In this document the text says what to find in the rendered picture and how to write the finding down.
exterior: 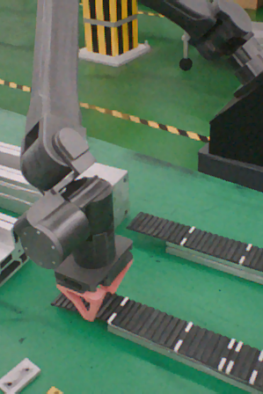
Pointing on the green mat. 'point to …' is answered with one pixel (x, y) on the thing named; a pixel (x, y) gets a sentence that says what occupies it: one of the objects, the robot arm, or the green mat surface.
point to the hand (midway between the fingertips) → (98, 302)
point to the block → (119, 178)
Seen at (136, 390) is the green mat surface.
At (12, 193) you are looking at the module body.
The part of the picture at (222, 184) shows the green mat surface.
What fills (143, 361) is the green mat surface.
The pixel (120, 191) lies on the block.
